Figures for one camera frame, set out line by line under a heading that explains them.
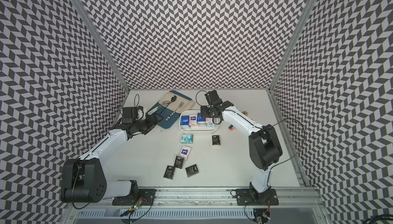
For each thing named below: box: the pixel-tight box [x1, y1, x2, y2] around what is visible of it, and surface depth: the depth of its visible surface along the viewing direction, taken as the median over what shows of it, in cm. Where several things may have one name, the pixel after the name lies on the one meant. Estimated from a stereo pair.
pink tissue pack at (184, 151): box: [179, 145, 191, 161], surface depth 86 cm
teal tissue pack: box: [180, 133, 194, 144], surface depth 92 cm
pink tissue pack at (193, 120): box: [188, 114, 198, 127], surface depth 96 cm
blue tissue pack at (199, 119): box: [197, 112, 206, 124], surface depth 96 cm
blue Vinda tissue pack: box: [180, 115, 190, 130], surface depth 95 cm
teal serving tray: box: [148, 90, 193, 129], surface depth 107 cm
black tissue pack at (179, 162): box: [173, 155, 185, 170], surface depth 82 cm
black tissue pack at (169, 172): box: [163, 165, 176, 181], surface depth 80 cm
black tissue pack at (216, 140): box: [211, 135, 221, 147], surface depth 93 cm
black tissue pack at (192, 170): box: [185, 164, 200, 178], surface depth 81 cm
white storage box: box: [179, 109, 219, 133], surface depth 98 cm
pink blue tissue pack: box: [205, 117, 214, 126], surface depth 96 cm
